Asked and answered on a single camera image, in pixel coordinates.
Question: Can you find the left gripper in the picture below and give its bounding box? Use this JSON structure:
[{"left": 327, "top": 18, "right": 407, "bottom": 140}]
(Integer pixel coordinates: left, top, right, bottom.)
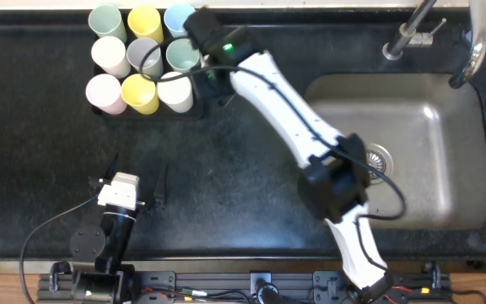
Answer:
[{"left": 88, "top": 152, "right": 170, "bottom": 214}]

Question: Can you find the yellow cup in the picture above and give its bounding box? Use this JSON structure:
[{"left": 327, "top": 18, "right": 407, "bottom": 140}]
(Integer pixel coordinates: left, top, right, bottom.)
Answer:
[
  {"left": 127, "top": 5, "right": 165, "bottom": 45},
  {"left": 120, "top": 73, "right": 160, "bottom": 116}
]

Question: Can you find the pink cup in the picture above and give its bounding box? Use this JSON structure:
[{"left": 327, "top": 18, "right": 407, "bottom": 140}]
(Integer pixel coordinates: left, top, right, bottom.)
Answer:
[{"left": 84, "top": 73, "right": 128, "bottom": 117}]

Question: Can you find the white cup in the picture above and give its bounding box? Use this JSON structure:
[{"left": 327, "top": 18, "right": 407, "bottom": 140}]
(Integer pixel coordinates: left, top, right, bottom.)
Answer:
[
  {"left": 155, "top": 71, "right": 195, "bottom": 115},
  {"left": 90, "top": 35, "right": 132, "bottom": 79}
]

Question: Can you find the black tray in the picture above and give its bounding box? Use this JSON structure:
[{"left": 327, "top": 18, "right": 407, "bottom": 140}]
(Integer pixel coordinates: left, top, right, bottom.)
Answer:
[{"left": 89, "top": 23, "right": 232, "bottom": 122}]

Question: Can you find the grey cup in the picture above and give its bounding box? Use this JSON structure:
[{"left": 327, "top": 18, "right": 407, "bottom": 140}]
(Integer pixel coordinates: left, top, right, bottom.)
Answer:
[{"left": 126, "top": 37, "right": 165, "bottom": 80}]

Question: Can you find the green cup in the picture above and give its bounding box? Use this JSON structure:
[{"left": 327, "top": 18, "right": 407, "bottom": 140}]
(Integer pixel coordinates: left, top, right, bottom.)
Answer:
[
  {"left": 88, "top": 3, "right": 128, "bottom": 44},
  {"left": 165, "top": 37, "right": 203, "bottom": 74}
]

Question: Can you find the blue cup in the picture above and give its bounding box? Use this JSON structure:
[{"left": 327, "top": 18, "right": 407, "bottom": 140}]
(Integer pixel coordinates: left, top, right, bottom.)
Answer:
[{"left": 163, "top": 3, "right": 197, "bottom": 40}]

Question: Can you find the steel sink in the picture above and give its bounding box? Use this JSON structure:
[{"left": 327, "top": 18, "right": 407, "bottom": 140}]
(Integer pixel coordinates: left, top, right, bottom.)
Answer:
[{"left": 303, "top": 72, "right": 486, "bottom": 231}]

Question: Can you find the steel tap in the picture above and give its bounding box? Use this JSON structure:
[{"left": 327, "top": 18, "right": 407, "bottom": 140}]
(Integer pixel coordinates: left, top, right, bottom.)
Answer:
[{"left": 381, "top": 0, "right": 486, "bottom": 90}]

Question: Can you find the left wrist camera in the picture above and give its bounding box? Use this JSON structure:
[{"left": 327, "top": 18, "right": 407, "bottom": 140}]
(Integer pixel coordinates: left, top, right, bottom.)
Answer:
[{"left": 96, "top": 171, "right": 146, "bottom": 212}]

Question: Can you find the mounting rail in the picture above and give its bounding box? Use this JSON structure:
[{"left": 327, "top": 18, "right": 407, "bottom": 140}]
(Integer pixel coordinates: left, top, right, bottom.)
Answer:
[{"left": 35, "top": 260, "right": 456, "bottom": 304}]

